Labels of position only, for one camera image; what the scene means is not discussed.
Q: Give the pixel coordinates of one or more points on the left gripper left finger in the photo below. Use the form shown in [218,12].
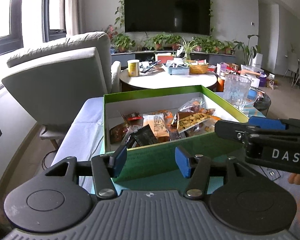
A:
[104,168]

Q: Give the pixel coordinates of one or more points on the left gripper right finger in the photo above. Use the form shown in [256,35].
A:
[196,169]

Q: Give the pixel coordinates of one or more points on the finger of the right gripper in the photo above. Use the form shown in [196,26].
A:
[265,123]
[231,130]

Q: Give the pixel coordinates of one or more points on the black snack packet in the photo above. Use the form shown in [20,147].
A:
[144,136]

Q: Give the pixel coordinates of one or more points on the round dark side table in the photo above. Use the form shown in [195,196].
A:
[263,102]

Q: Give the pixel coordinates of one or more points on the glass mug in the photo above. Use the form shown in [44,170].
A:
[238,91]

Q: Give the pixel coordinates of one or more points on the purple gift bag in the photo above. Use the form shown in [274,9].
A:
[262,80]

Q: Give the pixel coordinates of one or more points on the clear cookie packet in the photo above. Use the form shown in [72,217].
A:
[187,120]

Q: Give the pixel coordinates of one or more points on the beige biscuit packet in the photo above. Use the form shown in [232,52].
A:
[158,126]

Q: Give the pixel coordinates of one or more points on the wicker basket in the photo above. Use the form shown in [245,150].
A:
[198,68]

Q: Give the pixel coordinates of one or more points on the blue grey storage tray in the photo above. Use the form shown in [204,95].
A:
[177,69]

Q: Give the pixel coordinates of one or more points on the round white coffee table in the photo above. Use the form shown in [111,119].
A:
[162,79]

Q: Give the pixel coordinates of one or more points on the spider plant in pot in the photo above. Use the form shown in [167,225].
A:
[187,47]

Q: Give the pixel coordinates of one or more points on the grey armchair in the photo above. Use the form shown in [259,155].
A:
[52,81]

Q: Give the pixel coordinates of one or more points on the yellow canister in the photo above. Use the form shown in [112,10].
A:
[133,68]

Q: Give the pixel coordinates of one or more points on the red flower decoration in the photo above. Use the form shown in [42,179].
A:
[111,31]

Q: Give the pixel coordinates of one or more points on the black wall television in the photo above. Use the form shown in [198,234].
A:
[173,16]

